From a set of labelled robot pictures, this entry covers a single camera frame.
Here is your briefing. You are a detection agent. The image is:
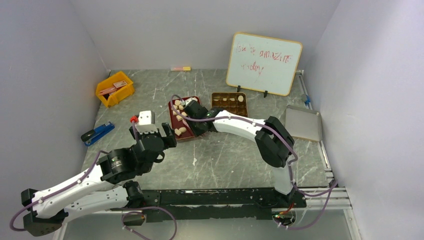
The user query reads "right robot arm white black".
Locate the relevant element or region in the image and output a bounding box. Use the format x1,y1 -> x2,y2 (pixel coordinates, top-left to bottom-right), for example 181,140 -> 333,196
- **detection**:
181,97 -> 295,208

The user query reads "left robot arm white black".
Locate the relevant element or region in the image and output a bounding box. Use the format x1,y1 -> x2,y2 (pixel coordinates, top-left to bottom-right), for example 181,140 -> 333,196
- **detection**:
21,123 -> 177,237

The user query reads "rectangular white chocolate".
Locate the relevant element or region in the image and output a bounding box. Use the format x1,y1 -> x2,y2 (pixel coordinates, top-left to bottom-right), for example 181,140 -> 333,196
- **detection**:
174,129 -> 182,136

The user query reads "gold chocolate box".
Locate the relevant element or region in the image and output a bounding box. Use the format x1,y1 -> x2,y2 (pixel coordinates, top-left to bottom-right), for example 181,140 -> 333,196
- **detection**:
211,92 -> 248,117

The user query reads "red rectangular tray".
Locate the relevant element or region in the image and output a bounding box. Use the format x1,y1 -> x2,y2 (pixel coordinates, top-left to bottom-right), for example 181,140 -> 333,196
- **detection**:
168,96 -> 200,140

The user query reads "yellow pink eraser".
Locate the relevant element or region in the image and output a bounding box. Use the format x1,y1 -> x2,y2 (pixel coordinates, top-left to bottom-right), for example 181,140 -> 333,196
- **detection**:
170,66 -> 192,72

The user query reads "yellow plastic bin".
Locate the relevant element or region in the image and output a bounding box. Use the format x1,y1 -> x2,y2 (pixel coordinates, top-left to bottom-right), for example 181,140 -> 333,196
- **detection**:
95,71 -> 135,108

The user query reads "pink box in bin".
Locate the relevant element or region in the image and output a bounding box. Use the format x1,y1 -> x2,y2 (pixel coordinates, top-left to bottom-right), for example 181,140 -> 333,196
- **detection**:
98,80 -> 128,96

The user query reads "blue black stapler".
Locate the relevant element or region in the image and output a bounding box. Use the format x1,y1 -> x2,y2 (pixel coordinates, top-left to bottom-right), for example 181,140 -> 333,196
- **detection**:
80,121 -> 115,147

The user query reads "silver box lid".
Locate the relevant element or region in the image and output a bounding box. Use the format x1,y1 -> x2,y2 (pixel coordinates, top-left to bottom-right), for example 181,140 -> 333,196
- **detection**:
285,105 -> 323,142

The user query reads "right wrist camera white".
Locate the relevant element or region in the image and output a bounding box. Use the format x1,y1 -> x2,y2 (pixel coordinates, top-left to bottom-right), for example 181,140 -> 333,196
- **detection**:
184,97 -> 198,106

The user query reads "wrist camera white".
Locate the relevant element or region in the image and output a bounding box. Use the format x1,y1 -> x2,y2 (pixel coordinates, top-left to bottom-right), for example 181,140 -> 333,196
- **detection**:
184,97 -> 198,106
129,110 -> 155,125

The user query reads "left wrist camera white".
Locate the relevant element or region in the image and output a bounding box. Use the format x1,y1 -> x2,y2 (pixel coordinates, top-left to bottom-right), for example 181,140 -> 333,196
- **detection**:
129,110 -> 155,125

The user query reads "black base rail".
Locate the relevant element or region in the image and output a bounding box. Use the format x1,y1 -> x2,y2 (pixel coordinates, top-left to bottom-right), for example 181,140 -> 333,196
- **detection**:
122,187 -> 307,223

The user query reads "whiteboard with yellow frame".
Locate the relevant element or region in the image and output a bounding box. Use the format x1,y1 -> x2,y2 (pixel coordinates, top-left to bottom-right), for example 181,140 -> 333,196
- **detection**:
226,32 -> 303,97

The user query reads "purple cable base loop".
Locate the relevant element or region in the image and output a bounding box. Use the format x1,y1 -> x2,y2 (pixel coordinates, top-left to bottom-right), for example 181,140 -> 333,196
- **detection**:
121,204 -> 178,240

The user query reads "blue clip on rail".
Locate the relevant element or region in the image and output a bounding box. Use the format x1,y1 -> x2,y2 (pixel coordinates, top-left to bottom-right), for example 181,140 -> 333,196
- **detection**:
302,93 -> 311,106

